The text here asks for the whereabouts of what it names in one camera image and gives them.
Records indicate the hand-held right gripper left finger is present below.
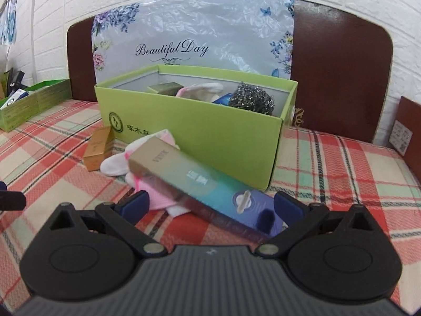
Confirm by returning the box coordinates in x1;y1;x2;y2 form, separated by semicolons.
49;190;169;259

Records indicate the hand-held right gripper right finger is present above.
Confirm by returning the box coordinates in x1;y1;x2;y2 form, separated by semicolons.
256;190;376;259

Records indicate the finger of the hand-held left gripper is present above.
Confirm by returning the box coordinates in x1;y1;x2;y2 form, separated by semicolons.
0;180;27;212

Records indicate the long teal gold box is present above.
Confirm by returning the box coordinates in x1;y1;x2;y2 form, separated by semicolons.
128;137;288;241

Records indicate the green cardboard box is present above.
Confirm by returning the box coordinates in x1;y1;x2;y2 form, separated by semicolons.
94;65;299;191

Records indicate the steel wool scrubber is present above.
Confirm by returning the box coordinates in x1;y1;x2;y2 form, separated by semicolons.
228;82;276;117

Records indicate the olive gold box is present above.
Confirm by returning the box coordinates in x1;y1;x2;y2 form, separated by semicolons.
147;82;185;97

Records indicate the blue mint tin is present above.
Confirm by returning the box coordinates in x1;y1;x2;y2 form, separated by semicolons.
212;93;237;106

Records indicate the pink white sock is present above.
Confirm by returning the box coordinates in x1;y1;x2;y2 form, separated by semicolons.
176;82;225;102
126;171;198;218
100;128;180;177

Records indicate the plaid blanket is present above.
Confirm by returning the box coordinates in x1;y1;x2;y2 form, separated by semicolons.
0;99;421;316

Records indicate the small gold box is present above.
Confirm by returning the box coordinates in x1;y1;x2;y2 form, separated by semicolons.
83;126;114;172

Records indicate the long green cardboard tray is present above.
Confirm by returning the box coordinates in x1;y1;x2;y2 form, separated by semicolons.
0;79;72;132

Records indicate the white blue small box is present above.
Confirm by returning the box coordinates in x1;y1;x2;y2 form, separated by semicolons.
0;89;29;110

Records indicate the brown cardboard box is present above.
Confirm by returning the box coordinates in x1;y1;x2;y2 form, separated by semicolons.
391;96;421;185

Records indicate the brown wooden headboard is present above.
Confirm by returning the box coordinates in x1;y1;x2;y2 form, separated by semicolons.
67;0;394;144

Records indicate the floral plastic bag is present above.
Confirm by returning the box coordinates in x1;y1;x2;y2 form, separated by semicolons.
91;0;295;84

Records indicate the blue wall poster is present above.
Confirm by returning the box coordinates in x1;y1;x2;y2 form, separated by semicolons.
0;0;19;46

